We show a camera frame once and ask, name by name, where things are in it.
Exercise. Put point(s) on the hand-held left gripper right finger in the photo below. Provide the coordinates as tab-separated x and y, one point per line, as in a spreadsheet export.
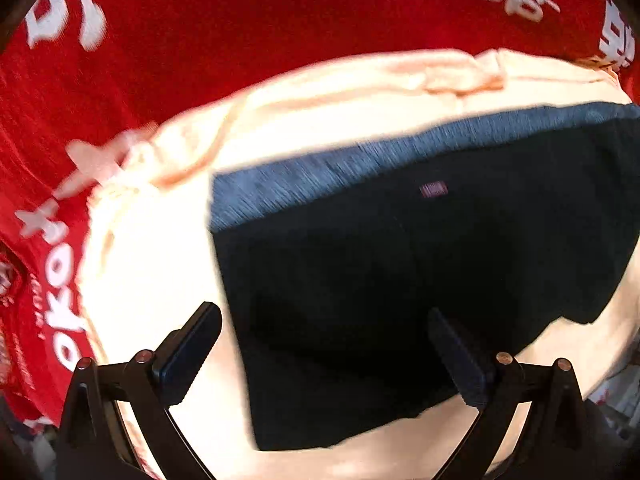
457	360

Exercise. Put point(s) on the black pants with grey waistband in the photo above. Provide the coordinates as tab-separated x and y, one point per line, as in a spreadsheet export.
375	285

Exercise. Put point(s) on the cream quilt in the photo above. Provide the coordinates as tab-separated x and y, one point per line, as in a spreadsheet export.
150	270

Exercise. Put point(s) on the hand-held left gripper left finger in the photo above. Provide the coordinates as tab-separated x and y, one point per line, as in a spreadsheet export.
187	355

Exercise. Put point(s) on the red printed bedspread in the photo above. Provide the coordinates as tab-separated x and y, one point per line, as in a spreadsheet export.
200	35

